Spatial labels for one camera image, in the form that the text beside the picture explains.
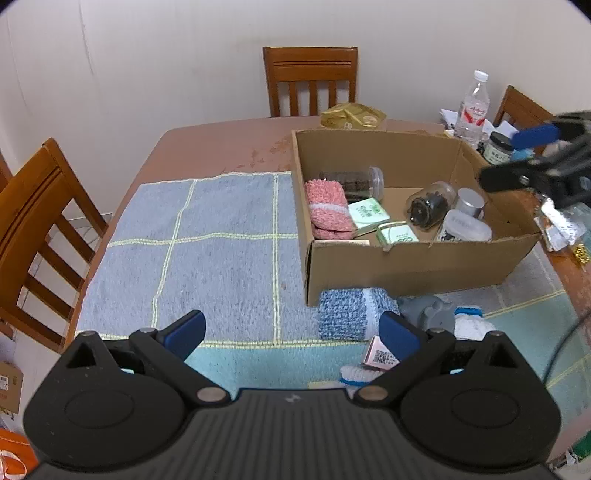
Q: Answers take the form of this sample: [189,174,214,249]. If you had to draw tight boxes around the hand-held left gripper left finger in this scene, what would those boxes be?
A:
[64,310,230,409]

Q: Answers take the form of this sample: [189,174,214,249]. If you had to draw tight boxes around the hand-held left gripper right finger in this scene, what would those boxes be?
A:
[353,311,523,409]

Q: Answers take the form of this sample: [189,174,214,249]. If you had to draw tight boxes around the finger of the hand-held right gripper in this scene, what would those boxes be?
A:
[479,158,552,193]
[512,122,563,151]

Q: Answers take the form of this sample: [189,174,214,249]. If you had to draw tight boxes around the pink carton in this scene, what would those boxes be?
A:
[362,336,400,371]

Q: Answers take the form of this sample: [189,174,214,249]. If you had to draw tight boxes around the grey rubber animal toy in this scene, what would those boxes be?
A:
[397,295,456,331]

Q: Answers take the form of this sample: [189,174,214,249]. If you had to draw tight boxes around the blue knit sock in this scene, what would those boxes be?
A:
[318,287,400,343]

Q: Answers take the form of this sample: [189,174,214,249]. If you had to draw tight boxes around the glass bottle with silver cap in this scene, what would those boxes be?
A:
[454,188,488,220]

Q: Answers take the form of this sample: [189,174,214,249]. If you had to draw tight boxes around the white sock bundle blue band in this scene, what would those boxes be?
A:
[339,364,385,394]

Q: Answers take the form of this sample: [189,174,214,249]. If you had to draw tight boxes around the brown cardboard box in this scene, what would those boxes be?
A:
[291,129,544,308]

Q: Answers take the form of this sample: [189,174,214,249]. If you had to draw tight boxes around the white bottle with green label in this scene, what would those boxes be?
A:
[434,209,493,243]

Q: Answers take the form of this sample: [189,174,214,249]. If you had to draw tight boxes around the white grey sock bundle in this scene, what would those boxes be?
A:
[454,306,498,341]

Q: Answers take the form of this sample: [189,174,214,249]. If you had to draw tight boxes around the clear jar of dark clips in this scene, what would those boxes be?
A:
[405,181,458,230]

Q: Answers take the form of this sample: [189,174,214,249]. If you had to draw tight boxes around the white green labelled container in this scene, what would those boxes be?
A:
[376,222,419,251]

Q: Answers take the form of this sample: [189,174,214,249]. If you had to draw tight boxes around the small light green box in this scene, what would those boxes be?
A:
[347,198,391,232]

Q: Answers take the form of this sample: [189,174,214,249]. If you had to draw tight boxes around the pink knit sock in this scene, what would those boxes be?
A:
[305,180,358,240]

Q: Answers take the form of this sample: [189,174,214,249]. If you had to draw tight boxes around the clear jar of brown rounds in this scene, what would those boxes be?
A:
[318,166,385,202]

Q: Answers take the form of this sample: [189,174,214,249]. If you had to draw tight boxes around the small jar with black lid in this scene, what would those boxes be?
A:
[482,131,516,166]

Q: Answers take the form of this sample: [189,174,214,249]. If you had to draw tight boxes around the wooden chair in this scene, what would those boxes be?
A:
[493,85,557,134]
[0,137,110,355]
[263,46,359,118]

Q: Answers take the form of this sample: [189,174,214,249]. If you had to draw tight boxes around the large clear jar black lid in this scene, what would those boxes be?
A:
[539,196,591,253]

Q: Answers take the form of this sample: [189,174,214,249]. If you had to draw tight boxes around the clear water bottle red label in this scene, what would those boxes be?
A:
[453,70,491,150]

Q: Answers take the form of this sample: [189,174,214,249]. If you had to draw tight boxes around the blue grey checked towel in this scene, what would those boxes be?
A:
[75,172,583,418]

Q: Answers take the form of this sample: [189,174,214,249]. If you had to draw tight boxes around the pile of white papers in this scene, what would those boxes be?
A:
[438,108,463,136]

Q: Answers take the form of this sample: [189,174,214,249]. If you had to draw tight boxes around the tan gold snack packet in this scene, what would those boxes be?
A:
[320,103,388,131]

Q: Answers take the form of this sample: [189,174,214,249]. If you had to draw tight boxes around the cardboard box on floor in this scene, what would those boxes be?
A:
[0,362,25,414]

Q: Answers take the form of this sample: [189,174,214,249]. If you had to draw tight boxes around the orange white bag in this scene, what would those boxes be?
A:
[0,429,40,477]

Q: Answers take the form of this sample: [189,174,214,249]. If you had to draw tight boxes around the black cable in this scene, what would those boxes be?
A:
[542,308,591,385]

